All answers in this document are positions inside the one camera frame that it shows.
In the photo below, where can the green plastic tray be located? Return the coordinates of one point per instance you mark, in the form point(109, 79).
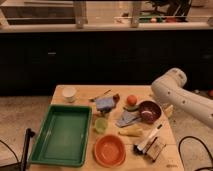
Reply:
point(63, 136)

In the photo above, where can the wooden block with black frame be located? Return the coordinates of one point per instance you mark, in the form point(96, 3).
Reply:
point(155, 149)

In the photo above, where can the orange fruit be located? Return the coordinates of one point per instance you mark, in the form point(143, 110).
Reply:
point(131, 100)

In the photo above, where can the yellow corn cob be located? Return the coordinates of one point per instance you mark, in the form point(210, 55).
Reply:
point(135, 132)

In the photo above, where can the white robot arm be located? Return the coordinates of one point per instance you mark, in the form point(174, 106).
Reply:
point(169, 88)

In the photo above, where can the dark maroon bowl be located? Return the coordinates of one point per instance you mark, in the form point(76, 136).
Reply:
point(149, 111)

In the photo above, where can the white handled brush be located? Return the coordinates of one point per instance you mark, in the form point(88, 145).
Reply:
point(139, 147)

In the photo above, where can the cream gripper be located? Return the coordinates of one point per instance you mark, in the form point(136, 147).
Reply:
point(168, 110)

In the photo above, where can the orange bowl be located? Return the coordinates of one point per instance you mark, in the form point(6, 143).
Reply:
point(109, 151)

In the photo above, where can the black stand left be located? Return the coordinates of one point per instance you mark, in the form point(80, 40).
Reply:
point(20, 164)

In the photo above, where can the small brown object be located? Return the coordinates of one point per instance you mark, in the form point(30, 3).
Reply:
point(116, 97)

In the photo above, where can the white cup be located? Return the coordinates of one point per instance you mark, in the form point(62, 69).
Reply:
point(69, 94)

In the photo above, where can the small green cup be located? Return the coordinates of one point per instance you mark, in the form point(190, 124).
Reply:
point(100, 125)

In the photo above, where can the green cucumber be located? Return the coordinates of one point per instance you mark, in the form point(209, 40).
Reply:
point(131, 108)

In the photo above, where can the blue-grey cloth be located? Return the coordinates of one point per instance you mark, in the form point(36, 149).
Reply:
point(127, 119)

